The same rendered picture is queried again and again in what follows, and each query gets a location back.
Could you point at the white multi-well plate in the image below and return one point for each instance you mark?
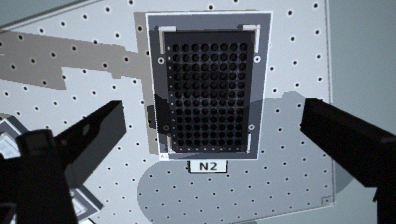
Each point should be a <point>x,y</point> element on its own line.
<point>9,151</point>

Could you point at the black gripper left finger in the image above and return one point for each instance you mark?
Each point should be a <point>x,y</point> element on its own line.
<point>39,180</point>

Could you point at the light grey perforated plate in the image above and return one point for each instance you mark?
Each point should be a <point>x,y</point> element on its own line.
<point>58,68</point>

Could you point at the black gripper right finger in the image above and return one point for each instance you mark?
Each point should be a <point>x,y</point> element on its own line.
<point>365,151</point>

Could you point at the white label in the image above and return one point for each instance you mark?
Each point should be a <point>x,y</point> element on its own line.
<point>87,221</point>
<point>208,166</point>

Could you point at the black well plate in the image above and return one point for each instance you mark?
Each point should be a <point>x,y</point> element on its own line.
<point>209,75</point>

